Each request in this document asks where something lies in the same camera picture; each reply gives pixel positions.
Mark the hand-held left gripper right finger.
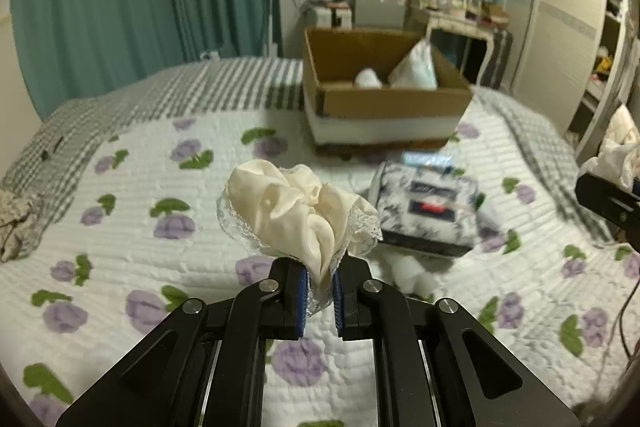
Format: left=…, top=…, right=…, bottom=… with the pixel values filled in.
left=332, top=254, right=578, bottom=427

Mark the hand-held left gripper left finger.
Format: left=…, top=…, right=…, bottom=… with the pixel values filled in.
left=55, top=259, right=308, bottom=427

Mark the white sock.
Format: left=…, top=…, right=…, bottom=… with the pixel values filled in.
left=390, top=254, right=441, bottom=303
left=354, top=68, right=385, bottom=88

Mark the cream lace scrunchie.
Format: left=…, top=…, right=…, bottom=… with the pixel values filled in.
left=216, top=159, right=383, bottom=315

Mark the floral printed tissue pack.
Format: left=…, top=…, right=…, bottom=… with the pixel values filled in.
left=367, top=161, right=487, bottom=258

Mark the blue packet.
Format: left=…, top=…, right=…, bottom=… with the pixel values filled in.
left=401, top=151, right=456, bottom=178

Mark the cardboard box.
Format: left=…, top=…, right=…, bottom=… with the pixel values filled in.
left=301, top=27, right=474, bottom=154

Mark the white jacket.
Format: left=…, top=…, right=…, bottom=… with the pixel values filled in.
left=580, top=104, right=640, bottom=192

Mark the floral quilted blanket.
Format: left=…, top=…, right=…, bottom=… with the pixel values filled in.
left=0, top=109, right=640, bottom=427

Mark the white louvred wardrobe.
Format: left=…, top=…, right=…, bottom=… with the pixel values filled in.
left=505, top=0, right=640, bottom=162

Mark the grey plaid bedsheet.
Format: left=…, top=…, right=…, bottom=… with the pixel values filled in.
left=0, top=57, right=606, bottom=248

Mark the white dressing table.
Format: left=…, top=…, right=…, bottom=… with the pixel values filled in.
left=407, top=0, right=501, bottom=82

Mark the white suitcase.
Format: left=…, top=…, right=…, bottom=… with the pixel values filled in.
left=303, top=4, right=353, bottom=30

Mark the patterned cloth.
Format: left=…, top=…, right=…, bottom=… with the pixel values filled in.
left=0, top=189, right=43, bottom=263

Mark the grey mini fridge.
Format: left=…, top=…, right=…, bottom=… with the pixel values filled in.
left=348, top=0, right=407, bottom=28

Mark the black cable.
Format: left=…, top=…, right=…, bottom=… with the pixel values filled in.
left=617, top=277, right=640, bottom=358

